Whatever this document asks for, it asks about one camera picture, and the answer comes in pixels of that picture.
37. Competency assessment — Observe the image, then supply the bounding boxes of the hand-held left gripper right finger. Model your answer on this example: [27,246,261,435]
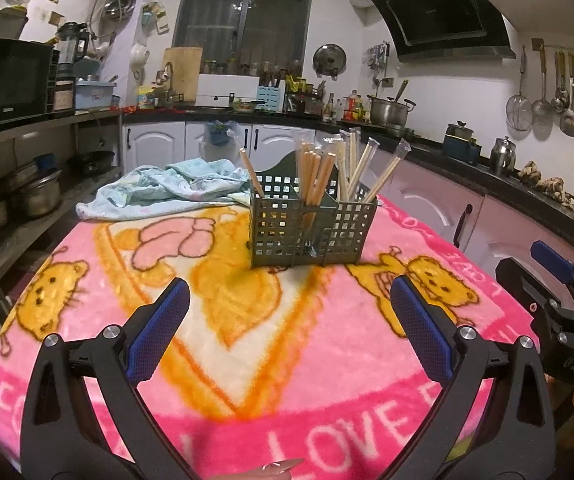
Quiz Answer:
[391,275,558,480]

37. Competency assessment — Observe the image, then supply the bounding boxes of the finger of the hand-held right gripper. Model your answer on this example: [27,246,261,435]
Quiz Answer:
[531,240,574,301]
[496,256,558,331]

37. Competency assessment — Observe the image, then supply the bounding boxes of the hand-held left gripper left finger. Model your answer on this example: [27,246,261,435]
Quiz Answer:
[19,277,192,480]

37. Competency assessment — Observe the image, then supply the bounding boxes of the bunch of chopsticks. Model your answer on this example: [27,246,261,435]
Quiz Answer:
[238,128,412,211]

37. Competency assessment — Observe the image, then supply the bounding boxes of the green plastic utensil basket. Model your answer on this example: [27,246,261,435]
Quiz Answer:
[249,152,378,268]

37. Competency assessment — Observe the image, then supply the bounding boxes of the person's left hand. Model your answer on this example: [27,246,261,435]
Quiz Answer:
[207,457,305,480]

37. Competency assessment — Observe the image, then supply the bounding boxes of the pile of ginger roots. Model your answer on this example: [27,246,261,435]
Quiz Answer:
[517,160,574,213]

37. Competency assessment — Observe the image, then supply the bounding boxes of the steel canister kettle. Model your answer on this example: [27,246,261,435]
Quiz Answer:
[491,136,518,173]

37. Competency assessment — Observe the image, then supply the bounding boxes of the pink printed blanket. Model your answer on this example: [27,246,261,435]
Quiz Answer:
[0,192,548,480]

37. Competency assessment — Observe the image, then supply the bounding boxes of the row of hanging steel ladles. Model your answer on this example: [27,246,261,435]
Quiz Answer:
[532,37,574,138]

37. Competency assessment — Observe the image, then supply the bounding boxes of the blue enamel pot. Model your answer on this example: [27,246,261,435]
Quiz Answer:
[442,132,482,163]

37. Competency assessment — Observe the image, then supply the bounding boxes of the light blue towel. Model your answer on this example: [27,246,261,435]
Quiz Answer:
[76,157,252,221]

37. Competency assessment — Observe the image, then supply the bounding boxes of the steel pot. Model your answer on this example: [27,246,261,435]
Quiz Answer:
[9,170,62,218]

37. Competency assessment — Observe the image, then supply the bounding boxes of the black wok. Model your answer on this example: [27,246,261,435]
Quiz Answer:
[67,150,116,176]

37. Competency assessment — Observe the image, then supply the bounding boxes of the large steel stockpot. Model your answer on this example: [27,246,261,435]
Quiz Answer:
[367,95,416,128]

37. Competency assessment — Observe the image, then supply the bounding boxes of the red label sauce bottle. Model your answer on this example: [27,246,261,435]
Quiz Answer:
[344,90,362,122]

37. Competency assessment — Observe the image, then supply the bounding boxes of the kitchen faucet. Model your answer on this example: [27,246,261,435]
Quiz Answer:
[154,61,185,110]

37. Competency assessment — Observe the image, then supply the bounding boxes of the metal shelving rack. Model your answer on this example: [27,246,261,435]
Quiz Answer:
[0,107,124,281]

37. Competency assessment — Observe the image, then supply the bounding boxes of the blue-grey dish tub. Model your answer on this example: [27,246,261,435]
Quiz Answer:
[74,77,120,111]

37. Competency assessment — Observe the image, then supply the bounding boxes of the clear storage canister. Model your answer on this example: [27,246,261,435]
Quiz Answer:
[53,77,76,113]

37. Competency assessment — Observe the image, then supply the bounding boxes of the white countertop appliance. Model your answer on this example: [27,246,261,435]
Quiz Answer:
[196,74,262,108]

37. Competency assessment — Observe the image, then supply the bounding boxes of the wooden cutting board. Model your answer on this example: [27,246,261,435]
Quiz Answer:
[162,47,204,106]

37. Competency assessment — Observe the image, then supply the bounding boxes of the blue knife block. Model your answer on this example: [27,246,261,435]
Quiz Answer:
[257,85,286,113]

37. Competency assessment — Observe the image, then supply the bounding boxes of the cluster of condiment containers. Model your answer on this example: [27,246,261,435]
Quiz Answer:
[286,76,325,115]

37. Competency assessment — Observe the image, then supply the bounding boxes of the hanging kitchen tools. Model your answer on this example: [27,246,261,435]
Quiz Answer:
[364,42,392,78]

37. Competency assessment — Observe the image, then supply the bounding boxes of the row of windowsill jars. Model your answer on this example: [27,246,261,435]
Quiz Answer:
[202,59,304,77]

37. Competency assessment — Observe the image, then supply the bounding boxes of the black range hood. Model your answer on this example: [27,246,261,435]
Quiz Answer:
[364,0,518,63]

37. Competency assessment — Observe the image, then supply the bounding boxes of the hanging steel pot lid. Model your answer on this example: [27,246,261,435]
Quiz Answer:
[313,43,348,81]

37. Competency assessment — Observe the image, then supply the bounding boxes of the black microwave oven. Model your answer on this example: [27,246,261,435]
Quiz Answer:
[0,36,60,133]

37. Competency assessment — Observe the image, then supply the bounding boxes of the blender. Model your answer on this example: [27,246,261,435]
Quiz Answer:
[56,21,90,78]

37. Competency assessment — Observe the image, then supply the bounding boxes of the dark window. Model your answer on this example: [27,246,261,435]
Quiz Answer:
[173,0,318,63]

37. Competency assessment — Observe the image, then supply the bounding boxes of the hanging packets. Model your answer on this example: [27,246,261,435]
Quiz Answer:
[141,1,172,35]

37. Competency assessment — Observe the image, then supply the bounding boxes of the hanging steel bowl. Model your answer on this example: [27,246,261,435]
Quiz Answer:
[101,0,138,21]

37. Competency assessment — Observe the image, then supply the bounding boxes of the wire mesh strainer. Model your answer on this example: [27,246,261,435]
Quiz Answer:
[504,45,535,133]

